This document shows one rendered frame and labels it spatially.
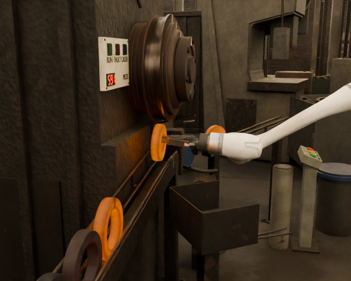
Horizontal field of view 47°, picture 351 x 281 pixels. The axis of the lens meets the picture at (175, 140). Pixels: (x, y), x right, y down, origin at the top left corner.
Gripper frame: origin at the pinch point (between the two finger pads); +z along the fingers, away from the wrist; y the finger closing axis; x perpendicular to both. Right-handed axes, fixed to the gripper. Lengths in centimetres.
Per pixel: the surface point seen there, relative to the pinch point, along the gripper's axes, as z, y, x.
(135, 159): 8.4, -6.2, -7.9
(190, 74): -9.2, 15.0, 25.9
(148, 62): 5.2, -1.8, 30.8
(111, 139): 14.4, -17.7, 2.4
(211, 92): 11, 296, -12
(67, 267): 3, -79, -14
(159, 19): 4.7, 12.1, 48.0
